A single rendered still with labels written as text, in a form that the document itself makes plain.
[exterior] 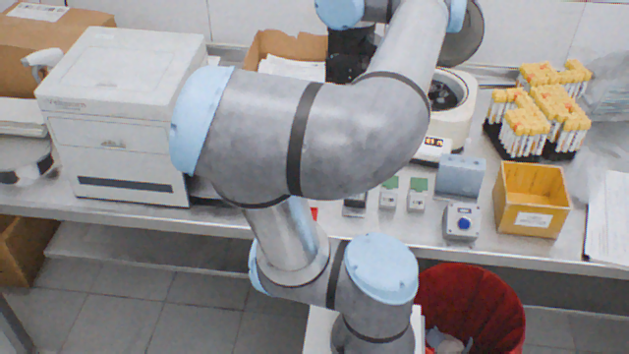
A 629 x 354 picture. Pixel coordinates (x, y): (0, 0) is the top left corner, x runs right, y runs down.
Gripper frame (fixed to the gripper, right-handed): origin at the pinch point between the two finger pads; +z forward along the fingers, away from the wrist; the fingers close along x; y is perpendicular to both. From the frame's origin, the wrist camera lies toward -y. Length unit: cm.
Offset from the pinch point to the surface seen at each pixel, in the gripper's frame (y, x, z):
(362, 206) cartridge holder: -1.8, 2.4, 24.8
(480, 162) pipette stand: -27.1, -7.5, 16.8
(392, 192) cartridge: -8.3, 0.5, 21.2
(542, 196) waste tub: -43, -8, 26
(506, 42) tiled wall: -37, -58, 15
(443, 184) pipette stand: -20.0, -5.6, 22.9
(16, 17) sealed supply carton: 99, -39, 8
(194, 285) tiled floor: 61, -31, 114
